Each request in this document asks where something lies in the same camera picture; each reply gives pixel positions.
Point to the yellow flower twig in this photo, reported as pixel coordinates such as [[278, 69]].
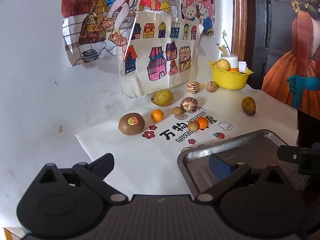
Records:
[[222, 48]]

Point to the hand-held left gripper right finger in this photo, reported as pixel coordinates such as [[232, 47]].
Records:
[[220, 166]]

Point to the grey metal tray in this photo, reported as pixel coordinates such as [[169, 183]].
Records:
[[250, 152]]

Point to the drawing of coloured houses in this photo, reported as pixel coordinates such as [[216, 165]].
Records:
[[160, 62]]

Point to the drawing of boy with fan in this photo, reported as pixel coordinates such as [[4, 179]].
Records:
[[100, 30]]

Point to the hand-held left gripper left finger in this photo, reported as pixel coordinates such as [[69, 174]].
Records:
[[103, 163]]

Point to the yellow striped pepino melon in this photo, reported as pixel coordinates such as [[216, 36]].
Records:
[[193, 87]]

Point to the yellow-green oval fruit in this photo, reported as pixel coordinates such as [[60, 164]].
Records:
[[162, 98]]

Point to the wall poster orange dress figure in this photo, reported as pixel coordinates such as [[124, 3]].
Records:
[[300, 42]]

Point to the wooden door frame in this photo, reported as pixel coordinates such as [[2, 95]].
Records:
[[239, 17]]

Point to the pale brown pepino melon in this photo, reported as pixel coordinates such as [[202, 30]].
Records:
[[211, 86]]

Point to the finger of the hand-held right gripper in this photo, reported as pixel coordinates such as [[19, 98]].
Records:
[[295, 156]]

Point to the yellow pear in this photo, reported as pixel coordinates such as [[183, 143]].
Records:
[[223, 65]]

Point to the yellow-brown oval fruit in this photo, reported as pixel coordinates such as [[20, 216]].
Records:
[[248, 105]]

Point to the white and orange glass jar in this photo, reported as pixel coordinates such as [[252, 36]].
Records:
[[231, 60]]

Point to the small brown round fruit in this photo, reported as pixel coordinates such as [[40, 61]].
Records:
[[193, 126], [177, 111]]

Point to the white paper roll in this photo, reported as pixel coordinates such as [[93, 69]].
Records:
[[243, 67]]

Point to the purple striped pepino melon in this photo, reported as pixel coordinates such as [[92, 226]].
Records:
[[189, 105]]

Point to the small orange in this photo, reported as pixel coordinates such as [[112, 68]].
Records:
[[202, 123], [157, 115]]

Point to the yellow plastic bowl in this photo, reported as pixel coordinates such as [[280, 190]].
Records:
[[228, 80]]

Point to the brown kiwi with sticker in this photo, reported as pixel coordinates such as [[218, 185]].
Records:
[[130, 128]]

